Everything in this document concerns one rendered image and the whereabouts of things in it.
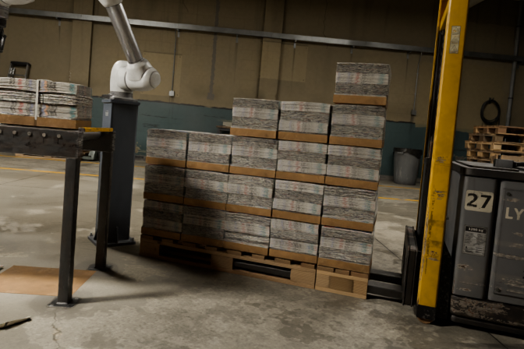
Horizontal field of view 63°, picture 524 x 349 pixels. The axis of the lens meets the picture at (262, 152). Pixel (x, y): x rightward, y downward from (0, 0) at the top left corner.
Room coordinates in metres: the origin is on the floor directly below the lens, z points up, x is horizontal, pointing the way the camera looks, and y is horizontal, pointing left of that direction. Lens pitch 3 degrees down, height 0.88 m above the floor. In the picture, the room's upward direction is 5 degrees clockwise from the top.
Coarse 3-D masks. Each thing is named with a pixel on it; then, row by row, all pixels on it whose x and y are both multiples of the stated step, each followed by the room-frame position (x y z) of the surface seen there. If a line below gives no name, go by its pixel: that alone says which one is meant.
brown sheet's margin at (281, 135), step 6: (282, 132) 2.46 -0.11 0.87; (288, 132) 2.45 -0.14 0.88; (294, 132) 2.44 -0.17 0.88; (282, 138) 2.46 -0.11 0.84; (288, 138) 2.45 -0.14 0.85; (294, 138) 2.44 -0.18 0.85; (300, 138) 2.43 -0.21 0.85; (306, 138) 2.42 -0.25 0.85; (312, 138) 2.41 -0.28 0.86; (318, 138) 2.41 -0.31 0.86; (324, 138) 2.40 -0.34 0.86
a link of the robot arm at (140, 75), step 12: (108, 0) 2.57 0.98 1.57; (120, 0) 2.61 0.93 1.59; (108, 12) 2.64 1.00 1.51; (120, 12) 2.64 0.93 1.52; (120, 24) 2.66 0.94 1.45; (120, 36) 2.70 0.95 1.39; (132, 36) 2.73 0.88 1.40; (132, 48) 2.75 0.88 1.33; (132, 60) 2.78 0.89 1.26; (144, 60) 2.82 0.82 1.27; (132, 72) 2.80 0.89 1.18; (144, 72) 2.80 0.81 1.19; (156, 72) 2.84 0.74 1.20; (132, 84) 2.86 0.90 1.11; (144, 84) 2.81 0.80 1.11; (156, 84) 2.85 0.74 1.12
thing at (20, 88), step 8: (0, 80) 2.06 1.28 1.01; (8, 80) 2.07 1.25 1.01; (16, 80) 2.07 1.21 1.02; (24, 80) 2.08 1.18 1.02; (0, 88) 2.07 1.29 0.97; (8, 88) 2.10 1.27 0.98; (16, 88) 2.07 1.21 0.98; (24, 88) 2.08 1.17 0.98; (0, 96) 2.07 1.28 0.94; (8, 96) 2.07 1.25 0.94; (16, 96) 2.08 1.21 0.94; (24, 96) 2.08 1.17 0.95; (0, 104) 2.08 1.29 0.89; (8, 104) 2.07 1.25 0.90; (16, 104) 2.08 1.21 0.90; (24, 104) 2.09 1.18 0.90; (0, 112) 2.07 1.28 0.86; (8, 112) 2.07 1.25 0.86; (16, 112) 2.08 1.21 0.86; (24, 112) 2.09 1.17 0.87
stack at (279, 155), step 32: (192, 160) 2.64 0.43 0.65; (224, 160) 2.57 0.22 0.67; (256, 160) 2.52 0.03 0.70; (288, 160) 2.46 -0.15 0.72; (320, 160) 2.40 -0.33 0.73; (160, 192) 2.70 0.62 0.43; (192, 192) 2.63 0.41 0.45; (224, 192) 2.57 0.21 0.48; (256, 192) 2.50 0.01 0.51; (288, 192) 2.45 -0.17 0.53; (320, 192) 2.40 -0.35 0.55; (160, 224) 2.70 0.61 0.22; (192, 224) 2.62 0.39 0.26; (224, 224) 2.57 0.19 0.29; (256, 224) 2.50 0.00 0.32; (288, 224) 2.45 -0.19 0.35; (320, 224) 2.46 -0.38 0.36; (160, 256) 2.69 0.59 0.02; (192, 256) 2.76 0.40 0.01; (224, 256) 2.56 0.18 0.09; (256, 256) 2.50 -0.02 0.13
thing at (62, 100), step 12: (48, 84) 2.09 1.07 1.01; (60, 84) 2.10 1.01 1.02; (72, 84) 2.11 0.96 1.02; (48, 96) 2.10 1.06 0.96; (60, 96) 2.10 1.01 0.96; (72, 96) 2.11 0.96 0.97; (84, 96) 2.23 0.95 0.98; (48, 108) 2.10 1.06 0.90; (60, 108) 2.11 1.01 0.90; (72, 108) 2.12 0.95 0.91; (84, 108) 2.24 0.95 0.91; (84, 120) 2.28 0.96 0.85
